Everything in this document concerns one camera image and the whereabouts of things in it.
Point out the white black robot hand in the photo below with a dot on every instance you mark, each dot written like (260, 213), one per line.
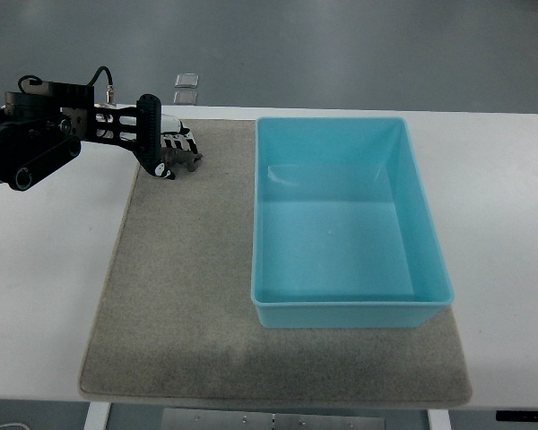
(172, 136)

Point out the brown hippo toy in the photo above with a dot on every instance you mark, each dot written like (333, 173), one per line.
(175, 156)

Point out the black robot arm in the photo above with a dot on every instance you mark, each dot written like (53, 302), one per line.
(43, 125)

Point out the blue plastic box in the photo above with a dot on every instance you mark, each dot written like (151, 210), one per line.
(342, 236)

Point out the lower floor outlet plate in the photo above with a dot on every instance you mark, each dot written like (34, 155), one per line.
(185, 97)

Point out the floor outlet plate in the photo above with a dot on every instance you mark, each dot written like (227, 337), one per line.
(185, 97)
(187, 80)

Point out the upper floor outlet plate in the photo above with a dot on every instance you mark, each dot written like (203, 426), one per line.
(187, 80)

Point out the grey felt mat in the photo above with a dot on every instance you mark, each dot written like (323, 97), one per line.
(176, 321)

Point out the white left table leg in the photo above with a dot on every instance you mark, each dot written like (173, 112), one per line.
(97, 416)

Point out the white table leg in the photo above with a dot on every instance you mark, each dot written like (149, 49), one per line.
(97, 416)
(439, 419)

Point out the metal table crossbar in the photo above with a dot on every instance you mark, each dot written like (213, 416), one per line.
(178, 418)

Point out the white right table leg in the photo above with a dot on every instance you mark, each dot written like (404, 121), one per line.
(439, 419)

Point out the black table control panel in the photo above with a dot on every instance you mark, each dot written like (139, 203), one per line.
(527, 416)

